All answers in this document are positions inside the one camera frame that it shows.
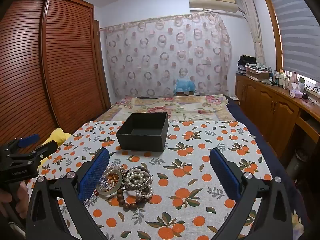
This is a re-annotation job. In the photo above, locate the pile of dark clothes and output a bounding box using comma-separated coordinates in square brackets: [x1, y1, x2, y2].
[236, 54, 258, 75]

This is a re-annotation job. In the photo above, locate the wooden side cabinet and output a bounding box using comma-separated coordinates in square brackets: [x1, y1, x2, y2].
[235, 72, 320, 172]

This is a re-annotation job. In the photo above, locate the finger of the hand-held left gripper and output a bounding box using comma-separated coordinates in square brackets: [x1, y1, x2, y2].
[6, 134, 40, 153]
[25, 140, 58, 161]

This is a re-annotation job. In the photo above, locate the pale jade bangle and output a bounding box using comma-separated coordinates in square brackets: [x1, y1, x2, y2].
[96, 170, 124, 197]

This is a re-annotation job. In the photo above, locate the person's left hand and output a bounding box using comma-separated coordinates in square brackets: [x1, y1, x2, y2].
[0, 181, 29, 220]

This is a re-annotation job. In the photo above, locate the small pearl strand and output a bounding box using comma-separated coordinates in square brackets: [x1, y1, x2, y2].
[102, 165, 128, 181]

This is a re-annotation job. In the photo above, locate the cream tied window curtain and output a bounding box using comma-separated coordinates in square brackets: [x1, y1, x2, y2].
[237, 0, 266, 67]

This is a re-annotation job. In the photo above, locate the floral blanket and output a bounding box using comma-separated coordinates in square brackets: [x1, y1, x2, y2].
[96, 94, 235, 128]

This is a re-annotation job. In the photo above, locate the navy bed sheet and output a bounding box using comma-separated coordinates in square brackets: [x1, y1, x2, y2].
[224, 95, 312, 232]

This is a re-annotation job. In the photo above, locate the yellow cloth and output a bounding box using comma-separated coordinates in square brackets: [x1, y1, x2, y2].
[39, 128, 72, 167]

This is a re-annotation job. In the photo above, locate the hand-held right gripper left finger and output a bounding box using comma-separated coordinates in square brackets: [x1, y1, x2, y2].
[25, 147, 110, 240]

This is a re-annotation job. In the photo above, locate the row of toiletry bottles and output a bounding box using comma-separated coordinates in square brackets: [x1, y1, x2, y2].
[269, 70, 292, 89]

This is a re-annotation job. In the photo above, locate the orange fruit print tablecloth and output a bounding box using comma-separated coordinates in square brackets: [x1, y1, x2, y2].
[26, 120, 278, 240]

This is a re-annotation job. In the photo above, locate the brown wooden bead bracelet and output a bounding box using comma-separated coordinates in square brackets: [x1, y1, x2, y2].
[116, 187, 156, 212]

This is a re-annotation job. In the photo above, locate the silver engraved bangle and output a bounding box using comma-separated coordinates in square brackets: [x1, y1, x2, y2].
[124, 166, 153, 191]

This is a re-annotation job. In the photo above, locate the grey striped window blind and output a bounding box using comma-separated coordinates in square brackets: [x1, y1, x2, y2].
[264, 0, 320, 79]

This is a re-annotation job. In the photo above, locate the tray of folded clothes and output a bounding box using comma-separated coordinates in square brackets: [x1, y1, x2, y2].
[245, 63, 273, 81]

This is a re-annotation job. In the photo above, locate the blue plastic bag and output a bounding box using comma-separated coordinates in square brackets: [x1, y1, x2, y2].
[174, 78, 196, 92]

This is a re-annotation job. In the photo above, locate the circle patterned curtain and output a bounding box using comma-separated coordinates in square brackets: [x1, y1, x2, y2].
[100, 14, 232, 101]

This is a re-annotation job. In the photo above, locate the brown louvered wooden wardrobe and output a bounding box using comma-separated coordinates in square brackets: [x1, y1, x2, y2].
[0, 0, 112, 153]

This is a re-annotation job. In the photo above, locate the pearl bead string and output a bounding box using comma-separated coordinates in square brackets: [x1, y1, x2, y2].
[135, 185, 154, 201]

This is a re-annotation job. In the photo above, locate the black box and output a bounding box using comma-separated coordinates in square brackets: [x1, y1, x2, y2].
[116, 112, 169, 153]

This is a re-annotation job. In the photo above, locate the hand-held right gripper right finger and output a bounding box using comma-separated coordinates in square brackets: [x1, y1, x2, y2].
[209, 147, 293, 240]

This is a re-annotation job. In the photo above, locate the cream wall air conditioner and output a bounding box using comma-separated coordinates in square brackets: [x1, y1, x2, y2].
[189, 0, 239, 12]

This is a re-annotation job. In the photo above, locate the pink tissue box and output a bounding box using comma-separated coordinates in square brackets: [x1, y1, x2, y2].
[289, 82, 302, 98]

